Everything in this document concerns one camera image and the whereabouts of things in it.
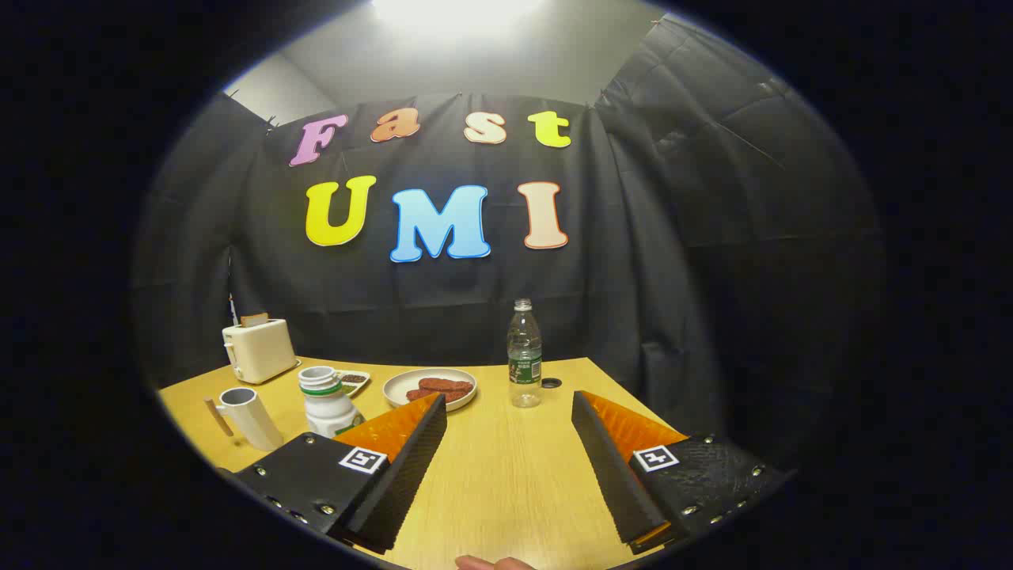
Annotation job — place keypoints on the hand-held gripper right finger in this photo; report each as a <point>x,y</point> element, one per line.
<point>605,467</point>

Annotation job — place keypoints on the wooden table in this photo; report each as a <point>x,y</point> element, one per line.
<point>506,475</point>

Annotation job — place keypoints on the white divided bean dish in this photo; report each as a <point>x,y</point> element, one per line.
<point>354,380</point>

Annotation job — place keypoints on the clear plastic water bottle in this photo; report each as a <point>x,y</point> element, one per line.
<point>525,356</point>

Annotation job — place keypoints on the black backdrop cloth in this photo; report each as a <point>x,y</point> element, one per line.
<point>633,277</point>

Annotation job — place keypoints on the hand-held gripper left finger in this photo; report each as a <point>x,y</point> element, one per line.
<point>411,467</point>

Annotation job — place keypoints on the red sausage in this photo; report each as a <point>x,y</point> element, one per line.
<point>427,395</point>
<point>447,385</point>

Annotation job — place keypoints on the cream toaster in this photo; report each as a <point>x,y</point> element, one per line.
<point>261,352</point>

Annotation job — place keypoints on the ceiling light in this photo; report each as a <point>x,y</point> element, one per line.
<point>455,12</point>

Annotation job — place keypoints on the white round plate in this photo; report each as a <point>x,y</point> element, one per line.
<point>400,381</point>

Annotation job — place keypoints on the toast slice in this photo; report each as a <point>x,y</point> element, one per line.
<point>254,320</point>

